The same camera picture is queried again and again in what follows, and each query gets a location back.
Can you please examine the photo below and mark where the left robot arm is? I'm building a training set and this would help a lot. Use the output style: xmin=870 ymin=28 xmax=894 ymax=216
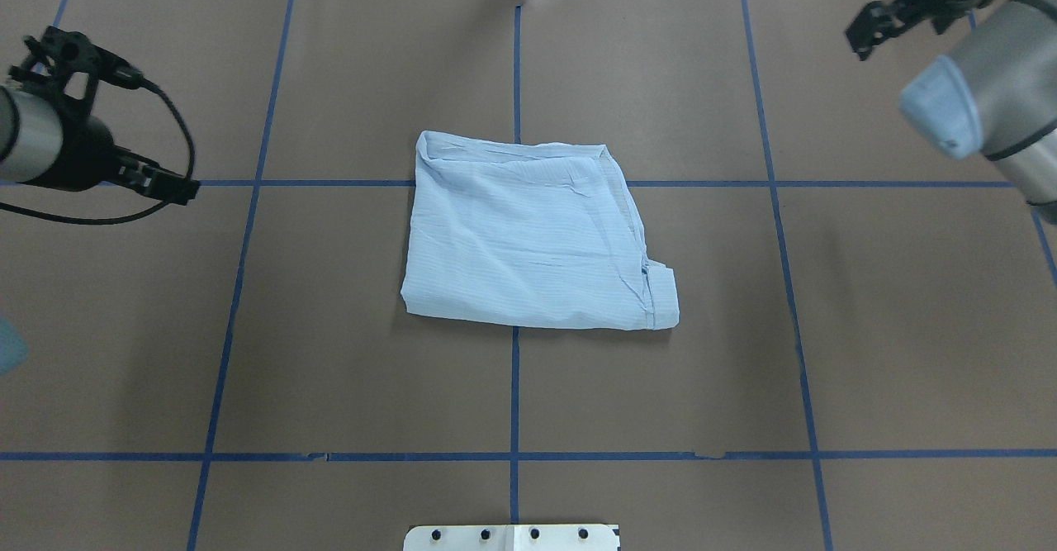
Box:
xmin=1 ymin=85 xmax=201 ymax=226

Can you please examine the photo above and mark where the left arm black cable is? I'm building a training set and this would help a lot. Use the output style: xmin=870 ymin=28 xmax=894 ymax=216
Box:
xmin=0 ymin=80 xmax=197 ymax=226

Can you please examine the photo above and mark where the light blue button-up shirt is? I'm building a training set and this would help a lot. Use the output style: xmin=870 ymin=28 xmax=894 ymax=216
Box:
xmin=401 ymin=131 xmax=680 ymax=331

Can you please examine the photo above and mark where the brown paper table cover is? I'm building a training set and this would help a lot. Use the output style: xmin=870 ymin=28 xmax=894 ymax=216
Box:
xmin=2 ymin=0 xmax=1055 ymax=550

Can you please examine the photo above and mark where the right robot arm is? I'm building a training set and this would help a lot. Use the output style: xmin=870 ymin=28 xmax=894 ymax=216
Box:
xmin=845 ymin=0 xmax=1056 ymax=224

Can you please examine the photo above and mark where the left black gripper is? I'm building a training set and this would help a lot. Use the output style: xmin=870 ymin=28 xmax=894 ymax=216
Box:
xmin=54 ymin=116 xmax=201 ymax=205

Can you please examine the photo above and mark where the white pedestal column base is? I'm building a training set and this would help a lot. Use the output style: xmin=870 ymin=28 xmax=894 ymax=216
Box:
xmin=401 ymin=524 xmax=622 ymax=550

